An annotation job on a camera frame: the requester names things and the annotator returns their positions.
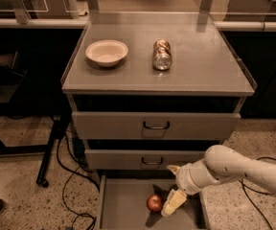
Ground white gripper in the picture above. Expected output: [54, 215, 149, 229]
[161, 159, 216, 217]

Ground red apple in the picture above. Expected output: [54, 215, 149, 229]
[147, 194, 163, 212]

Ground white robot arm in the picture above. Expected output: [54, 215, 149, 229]
[161, 145, 276, 217]

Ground grey bottom drawer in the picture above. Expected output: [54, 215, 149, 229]
[95, 176, 208, 230]

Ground grey drawer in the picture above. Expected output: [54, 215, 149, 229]
[95, 176, 208, 230]
[85, 149, 206, 170]
[72, 111, 241, 140]

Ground grey middle drawer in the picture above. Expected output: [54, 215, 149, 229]
[85, 149, 206, 170]

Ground grey metal drawer cabinet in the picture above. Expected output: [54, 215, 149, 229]
[62, 12, 256, 175]

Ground grey top drawer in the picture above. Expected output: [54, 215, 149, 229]
[72, 111, 241, 140]

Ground crushed aluminium soda can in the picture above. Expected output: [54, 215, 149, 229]
[152, 39, 173, 71]

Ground white paper bowl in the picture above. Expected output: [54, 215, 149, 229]
[85, 40, 128, 67]

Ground black floor cable right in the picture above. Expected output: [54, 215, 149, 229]
[239, 156, 276, 230]

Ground black floor cable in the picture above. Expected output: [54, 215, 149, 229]
[239, 156, 276, 230]
[56, 131, 101, 230]

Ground black floor cable left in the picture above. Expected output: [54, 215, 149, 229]
[56, 131, 101, 230]

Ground black table leg frame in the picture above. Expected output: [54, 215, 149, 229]
[0, 114, 70, 188]

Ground white horizontal rail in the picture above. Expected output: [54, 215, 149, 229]
[0, 18, 276, 32]

